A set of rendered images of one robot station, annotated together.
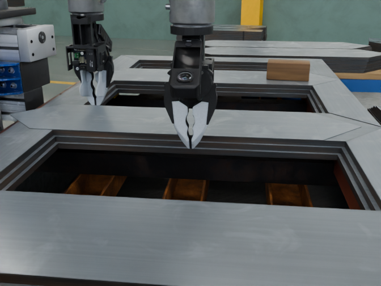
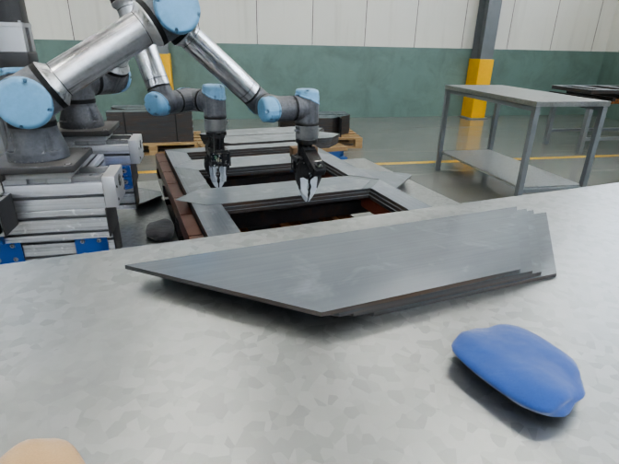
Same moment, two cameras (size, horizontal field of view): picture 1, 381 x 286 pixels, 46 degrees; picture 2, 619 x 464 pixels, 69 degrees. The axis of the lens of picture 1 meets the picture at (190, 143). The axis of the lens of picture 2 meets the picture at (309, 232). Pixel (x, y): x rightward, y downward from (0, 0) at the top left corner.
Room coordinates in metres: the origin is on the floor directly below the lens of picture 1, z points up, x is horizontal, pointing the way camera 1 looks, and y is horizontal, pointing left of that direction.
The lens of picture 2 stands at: (-0.51, 0.70, 1.34)
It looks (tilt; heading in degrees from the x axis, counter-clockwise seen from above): 23 degrees down; 331
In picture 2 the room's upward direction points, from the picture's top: 1 degrees clockwise
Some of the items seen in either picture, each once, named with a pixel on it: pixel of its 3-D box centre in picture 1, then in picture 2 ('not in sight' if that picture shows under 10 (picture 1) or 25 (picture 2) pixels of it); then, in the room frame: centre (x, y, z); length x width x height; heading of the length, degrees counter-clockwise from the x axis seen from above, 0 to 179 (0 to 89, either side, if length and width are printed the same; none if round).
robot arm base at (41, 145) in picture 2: not in sight; (35, 138); (0.91, 0.76, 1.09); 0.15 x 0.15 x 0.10
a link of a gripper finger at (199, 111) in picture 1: (200, 121); (309, 186); (0.77, -0.02, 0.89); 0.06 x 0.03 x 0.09; 173
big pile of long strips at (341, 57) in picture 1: (282, 54); (271, 138); (1.89, -0.38, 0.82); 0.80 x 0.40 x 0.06; 83
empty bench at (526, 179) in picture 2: not in sight; (507, 141); (2.45, -3.20, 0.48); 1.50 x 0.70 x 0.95; 164
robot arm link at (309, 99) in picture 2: not in sight; (306, 107); (0.77, 0.00, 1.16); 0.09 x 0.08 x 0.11; 89
